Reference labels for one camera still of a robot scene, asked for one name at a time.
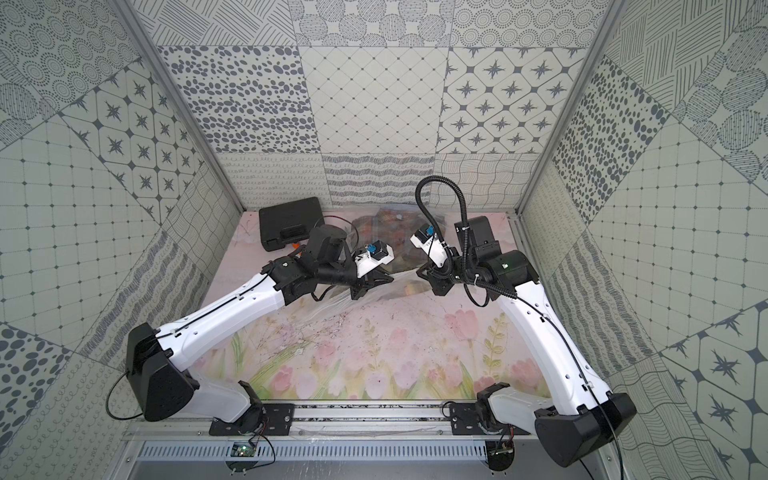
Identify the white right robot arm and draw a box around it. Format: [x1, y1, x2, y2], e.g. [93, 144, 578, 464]
[417, 250, 637, 467]

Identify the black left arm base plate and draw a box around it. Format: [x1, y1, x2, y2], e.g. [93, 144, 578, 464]
[209, 403, 296, 437]

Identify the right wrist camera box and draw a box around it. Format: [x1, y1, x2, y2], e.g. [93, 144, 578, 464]
[409, 215, 502, 268]

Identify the aluminium mounting rail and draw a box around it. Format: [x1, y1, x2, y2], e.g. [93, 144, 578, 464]
[124, 400, 497, 441]

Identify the clear plastic vacuum bag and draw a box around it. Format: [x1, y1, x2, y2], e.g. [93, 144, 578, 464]
[281, 203, 463, 355]

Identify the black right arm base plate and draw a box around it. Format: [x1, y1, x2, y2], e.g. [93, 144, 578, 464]
[441, 400, 494, 436]

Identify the yellow plaid shirt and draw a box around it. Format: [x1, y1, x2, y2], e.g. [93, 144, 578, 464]
[403, 280, 431, 296]

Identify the black plastic tool case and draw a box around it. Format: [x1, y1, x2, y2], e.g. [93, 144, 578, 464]
[258, 197, 324, 252]

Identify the red plaid shirt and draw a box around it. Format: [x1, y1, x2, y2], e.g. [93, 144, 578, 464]
[352, 205, 427, 273]

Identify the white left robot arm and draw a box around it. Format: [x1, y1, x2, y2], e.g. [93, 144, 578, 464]
[126, 246, 395, 433]

